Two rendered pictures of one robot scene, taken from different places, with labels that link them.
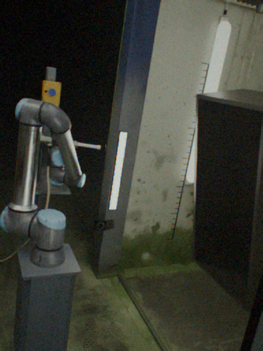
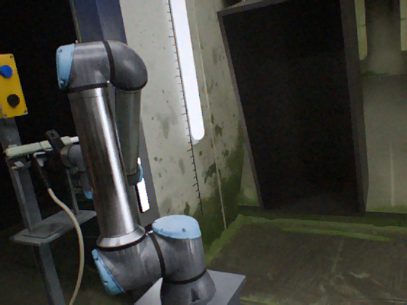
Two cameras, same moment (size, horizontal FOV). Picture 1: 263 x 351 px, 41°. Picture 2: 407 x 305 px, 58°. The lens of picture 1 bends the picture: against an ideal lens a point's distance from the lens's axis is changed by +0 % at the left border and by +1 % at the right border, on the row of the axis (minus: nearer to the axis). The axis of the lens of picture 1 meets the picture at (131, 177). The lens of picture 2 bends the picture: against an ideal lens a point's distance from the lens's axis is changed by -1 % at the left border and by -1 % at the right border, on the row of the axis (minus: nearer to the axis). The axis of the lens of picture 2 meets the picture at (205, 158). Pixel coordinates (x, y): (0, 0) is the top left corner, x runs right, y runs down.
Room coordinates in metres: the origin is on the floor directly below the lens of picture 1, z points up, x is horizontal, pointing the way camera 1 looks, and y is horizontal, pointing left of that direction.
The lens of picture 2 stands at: (0.73, 0.93, 1.38)
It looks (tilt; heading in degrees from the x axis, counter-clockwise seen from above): 14 degrees down; 325
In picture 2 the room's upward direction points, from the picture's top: 9 degrees counter-clockwise
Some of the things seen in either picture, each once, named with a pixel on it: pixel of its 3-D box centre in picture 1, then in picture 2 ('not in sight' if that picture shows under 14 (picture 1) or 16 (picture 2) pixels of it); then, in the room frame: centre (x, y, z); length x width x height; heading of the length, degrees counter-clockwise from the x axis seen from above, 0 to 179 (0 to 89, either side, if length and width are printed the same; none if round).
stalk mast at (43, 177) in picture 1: (42, 177); (31, 216); (2.56, 0.68, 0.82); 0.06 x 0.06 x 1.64; 25
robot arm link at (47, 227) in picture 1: (48, 227); (176, 245); (1.72, 0.40, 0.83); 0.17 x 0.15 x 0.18; 79
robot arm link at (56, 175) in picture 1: (57, 174); (97, 182); (2.15, 0.47, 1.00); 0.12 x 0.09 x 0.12; 79
